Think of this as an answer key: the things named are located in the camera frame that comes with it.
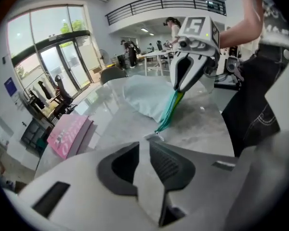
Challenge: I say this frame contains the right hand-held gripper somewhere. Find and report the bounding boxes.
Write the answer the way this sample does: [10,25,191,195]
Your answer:
[169,15,222,94]

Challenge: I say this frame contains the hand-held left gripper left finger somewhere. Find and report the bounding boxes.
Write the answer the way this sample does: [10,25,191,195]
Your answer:
[4,141,165,231]

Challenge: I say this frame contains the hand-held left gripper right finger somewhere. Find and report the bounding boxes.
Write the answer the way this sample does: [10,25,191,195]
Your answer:
[149,140,243,231]

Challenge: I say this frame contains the light green cloth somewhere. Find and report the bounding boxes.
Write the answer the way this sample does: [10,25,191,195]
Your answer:
[122,75,185,139]

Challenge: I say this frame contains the person's right forearm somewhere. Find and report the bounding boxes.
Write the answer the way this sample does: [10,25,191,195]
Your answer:
[219,8,265,49]

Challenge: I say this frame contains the white table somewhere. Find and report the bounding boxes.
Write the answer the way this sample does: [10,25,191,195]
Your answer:
[141,49,174,77]

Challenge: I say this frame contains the black balcony railing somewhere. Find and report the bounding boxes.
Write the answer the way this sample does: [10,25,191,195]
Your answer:
[105,0,227,26]

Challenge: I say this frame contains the pink book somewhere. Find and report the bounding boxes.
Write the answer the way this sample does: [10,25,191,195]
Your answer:
[47,114,94,160]

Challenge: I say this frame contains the person's black trousers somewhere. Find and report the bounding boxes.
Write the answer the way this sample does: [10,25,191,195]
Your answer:
[221,43,289,157]

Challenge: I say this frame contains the person's printed grey shirt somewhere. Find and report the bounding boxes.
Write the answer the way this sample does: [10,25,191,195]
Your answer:
[260,0,289,48]

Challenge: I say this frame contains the black office chair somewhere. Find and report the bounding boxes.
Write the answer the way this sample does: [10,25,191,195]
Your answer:
[53,75,78,115]

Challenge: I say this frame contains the clothes rack with garments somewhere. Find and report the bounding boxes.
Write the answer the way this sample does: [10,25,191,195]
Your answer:
[30,80,53,110]

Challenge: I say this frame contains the grey pedestal fan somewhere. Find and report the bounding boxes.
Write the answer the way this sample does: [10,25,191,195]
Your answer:
[98,49,113,66]

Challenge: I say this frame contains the blue wall poster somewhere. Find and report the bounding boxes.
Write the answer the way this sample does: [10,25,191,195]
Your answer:
[4,77,17,97]

